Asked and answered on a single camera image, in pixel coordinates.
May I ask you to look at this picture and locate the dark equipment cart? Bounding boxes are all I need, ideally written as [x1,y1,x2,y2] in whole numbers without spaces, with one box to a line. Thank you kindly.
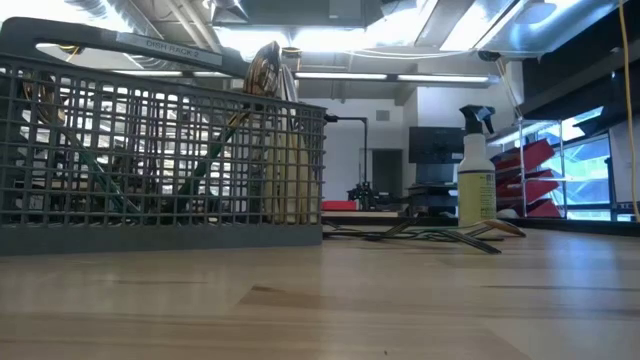
[405,182,460,217]

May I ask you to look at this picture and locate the black background rig frame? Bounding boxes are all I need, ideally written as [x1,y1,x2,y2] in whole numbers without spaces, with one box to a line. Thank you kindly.
[323,113,370,211]

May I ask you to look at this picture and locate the yellow hanging cord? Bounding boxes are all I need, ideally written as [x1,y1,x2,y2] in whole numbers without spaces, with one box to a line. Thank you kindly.
[618,0,640,224]

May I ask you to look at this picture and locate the metal shelf frame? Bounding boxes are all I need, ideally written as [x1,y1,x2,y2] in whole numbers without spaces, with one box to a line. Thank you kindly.
[517,118,569,220]

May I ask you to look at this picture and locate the red storage bin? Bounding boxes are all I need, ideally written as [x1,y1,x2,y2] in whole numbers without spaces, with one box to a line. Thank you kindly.
[514,198,562,219]
[496,169,560,202]
[491,138,556,174]

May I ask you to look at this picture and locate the dark door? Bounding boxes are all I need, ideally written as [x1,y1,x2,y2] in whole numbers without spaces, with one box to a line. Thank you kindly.
[372,148,404,199]

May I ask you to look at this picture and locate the knife with cream handle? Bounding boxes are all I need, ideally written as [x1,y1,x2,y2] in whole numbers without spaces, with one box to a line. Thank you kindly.
[263,124,282,225]
[301,134,321,225]
[277,47,304,225]

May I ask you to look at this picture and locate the black wall monitor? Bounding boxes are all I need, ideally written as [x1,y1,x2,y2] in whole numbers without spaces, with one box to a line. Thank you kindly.
[408,125,467,165]

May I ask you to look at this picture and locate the grey silverware rack basket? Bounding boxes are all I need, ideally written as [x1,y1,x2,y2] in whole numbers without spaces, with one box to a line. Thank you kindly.
[0,16,329,258]

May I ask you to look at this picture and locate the long ceiling light strip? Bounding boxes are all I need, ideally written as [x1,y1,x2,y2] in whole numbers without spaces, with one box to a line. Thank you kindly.
[112,69,501,87]

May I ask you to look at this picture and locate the silver ceiling duct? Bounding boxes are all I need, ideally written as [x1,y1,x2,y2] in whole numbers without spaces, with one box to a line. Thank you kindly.
[483,0,624,57]

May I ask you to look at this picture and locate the white spray bottle yellow label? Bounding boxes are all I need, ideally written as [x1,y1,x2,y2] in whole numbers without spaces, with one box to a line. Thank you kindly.
[457,104,499,229]

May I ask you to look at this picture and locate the red box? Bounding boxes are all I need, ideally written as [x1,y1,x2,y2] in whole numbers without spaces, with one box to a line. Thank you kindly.
[321,199,359,212]

